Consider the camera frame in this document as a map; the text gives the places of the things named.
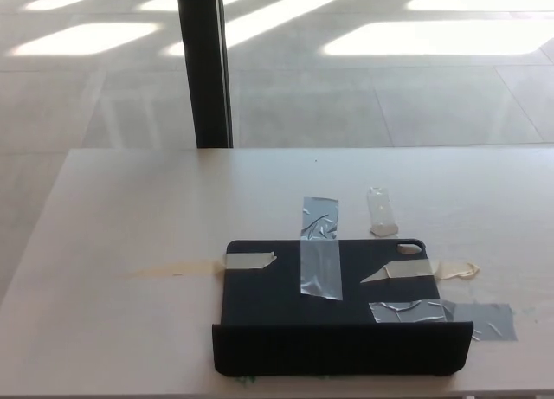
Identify black folding tablet cover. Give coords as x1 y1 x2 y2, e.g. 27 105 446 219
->
211 239 474 377

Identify long beige masking tape strip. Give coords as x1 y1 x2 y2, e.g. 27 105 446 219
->
120 251 278 278

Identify clear tape strip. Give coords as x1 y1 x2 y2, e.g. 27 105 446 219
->
366 186 400 238

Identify short beige masking tape strip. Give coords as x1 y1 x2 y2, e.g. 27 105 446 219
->
359 260 480 284

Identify long grey duct tape strip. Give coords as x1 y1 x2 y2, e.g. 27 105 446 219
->
300 196 344 301

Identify black window frame post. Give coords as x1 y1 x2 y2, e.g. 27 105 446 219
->
175 0 235 149

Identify wide grey duct tape strip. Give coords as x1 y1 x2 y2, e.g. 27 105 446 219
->
368 299 519 342

